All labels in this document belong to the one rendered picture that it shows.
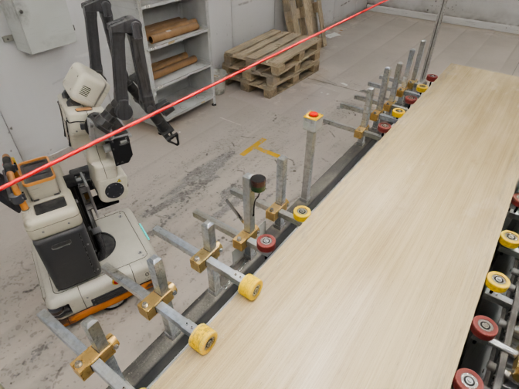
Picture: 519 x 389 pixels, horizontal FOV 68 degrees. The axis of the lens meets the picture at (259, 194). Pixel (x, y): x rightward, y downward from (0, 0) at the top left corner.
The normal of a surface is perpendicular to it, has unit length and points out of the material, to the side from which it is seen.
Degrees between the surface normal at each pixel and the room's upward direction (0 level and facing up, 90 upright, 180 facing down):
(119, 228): 0
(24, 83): 90
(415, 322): 0
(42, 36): 90
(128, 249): 0
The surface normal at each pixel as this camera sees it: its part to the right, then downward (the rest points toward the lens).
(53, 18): 0.81, 0.37
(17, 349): 0.00, -0.78
